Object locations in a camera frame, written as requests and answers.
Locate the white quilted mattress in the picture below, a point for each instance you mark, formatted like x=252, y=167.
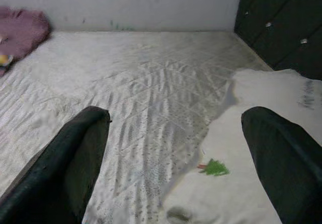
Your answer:
x=151, y=83

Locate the black tufted headboard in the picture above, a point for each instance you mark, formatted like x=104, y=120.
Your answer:
x=281, y=20

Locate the purple blanket with cartoon prints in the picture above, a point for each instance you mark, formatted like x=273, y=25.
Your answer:
x=22, y=30

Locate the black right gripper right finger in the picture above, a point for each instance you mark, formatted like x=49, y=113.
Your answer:
x=289, y=171

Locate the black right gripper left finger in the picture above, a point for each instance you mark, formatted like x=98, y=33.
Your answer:
x=58, y=173

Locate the white pillow with green tree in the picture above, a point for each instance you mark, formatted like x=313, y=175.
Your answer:
x=226, y=138

